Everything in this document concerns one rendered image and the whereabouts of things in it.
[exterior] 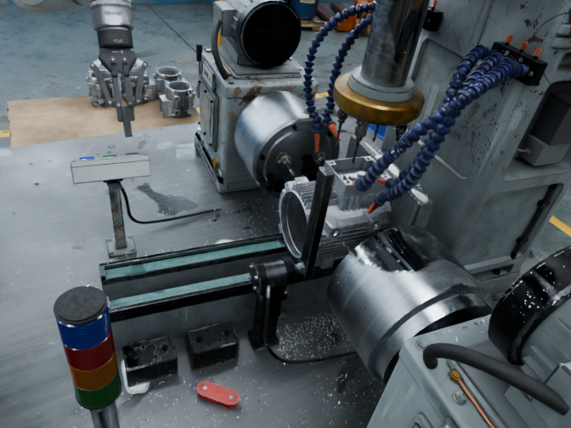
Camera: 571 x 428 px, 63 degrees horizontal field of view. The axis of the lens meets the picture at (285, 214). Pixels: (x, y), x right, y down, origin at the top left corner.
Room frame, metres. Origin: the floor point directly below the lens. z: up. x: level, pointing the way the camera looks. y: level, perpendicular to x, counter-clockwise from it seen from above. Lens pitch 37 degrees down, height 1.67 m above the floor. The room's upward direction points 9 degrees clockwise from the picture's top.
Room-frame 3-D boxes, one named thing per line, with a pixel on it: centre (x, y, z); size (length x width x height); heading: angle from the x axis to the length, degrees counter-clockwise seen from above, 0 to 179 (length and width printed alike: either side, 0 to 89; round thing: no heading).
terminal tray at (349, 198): (0.89, -0.15, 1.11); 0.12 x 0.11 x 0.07; 118
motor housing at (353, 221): (0.87, -0.11, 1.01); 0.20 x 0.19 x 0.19; 118
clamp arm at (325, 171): (0.69, -0.06, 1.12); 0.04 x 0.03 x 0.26; 118
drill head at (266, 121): (1.19, 0.05, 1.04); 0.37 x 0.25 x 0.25; 28
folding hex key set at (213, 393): (0.51, 0.08, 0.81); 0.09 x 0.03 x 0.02; 79
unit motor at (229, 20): (1.42, 0.21, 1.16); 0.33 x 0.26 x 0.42; 28
